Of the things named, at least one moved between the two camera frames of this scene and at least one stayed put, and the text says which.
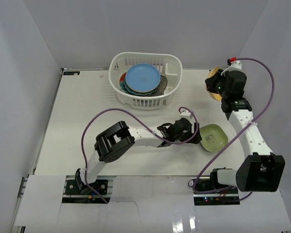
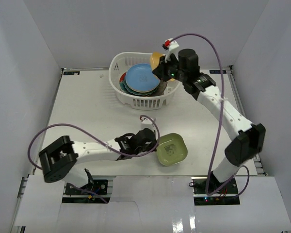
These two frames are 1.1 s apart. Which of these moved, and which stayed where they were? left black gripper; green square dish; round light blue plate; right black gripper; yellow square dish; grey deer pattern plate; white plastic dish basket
Moved: left black gripper; green square dish; yellow square dish; right black gripper
Stayed: white plastic dish basket; grey deer pattern plate; round light blue plate
